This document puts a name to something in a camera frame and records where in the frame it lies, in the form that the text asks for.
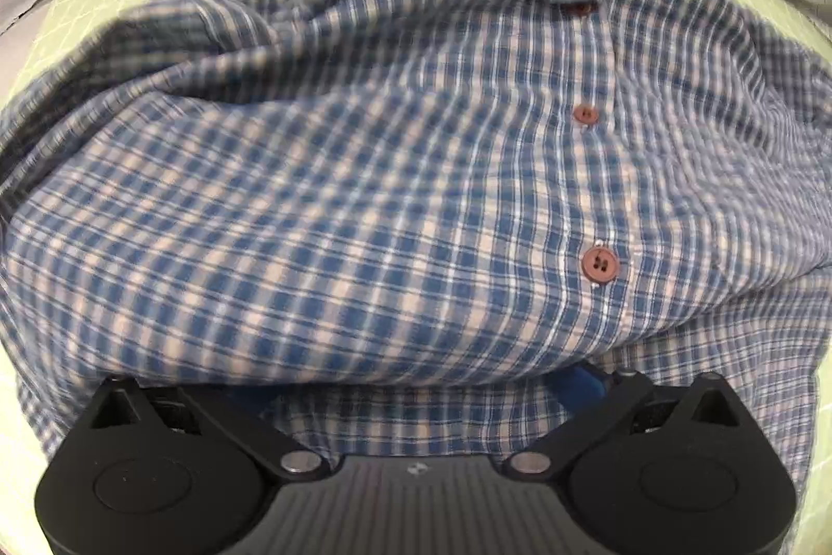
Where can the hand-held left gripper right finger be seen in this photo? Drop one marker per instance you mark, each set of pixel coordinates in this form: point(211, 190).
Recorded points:
point(582, 389)

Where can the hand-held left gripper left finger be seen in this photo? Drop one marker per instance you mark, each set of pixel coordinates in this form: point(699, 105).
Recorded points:
point(214, 409)

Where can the blue plaid button shirt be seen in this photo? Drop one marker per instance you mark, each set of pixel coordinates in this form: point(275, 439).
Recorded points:
point(390, 171)

